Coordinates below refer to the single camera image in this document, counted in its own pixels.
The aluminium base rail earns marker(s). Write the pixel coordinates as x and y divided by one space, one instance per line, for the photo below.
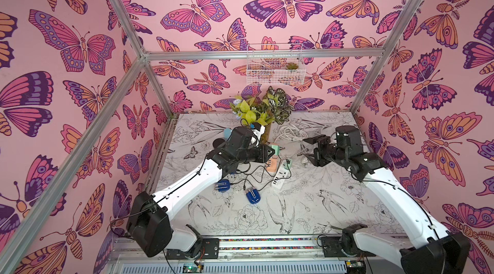
252 254

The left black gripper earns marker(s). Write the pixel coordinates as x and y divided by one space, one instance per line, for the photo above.
262 151

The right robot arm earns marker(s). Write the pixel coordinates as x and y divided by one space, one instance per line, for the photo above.
430 247

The white power strip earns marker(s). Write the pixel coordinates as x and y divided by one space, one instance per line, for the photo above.
281 176

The potted green plant glass vase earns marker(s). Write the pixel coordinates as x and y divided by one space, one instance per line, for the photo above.
274 107

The pink power strip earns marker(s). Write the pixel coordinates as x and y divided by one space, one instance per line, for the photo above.
271 165

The green charger adapter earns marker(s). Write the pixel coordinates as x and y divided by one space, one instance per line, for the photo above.
276 148
288 164

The white wire basket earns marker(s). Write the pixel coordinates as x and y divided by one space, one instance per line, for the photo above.
274 67

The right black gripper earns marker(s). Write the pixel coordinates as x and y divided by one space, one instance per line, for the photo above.
318 152

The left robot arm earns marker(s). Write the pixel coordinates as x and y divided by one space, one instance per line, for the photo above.
151 223

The black round jar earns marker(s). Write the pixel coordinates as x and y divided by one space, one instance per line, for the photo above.
218 142

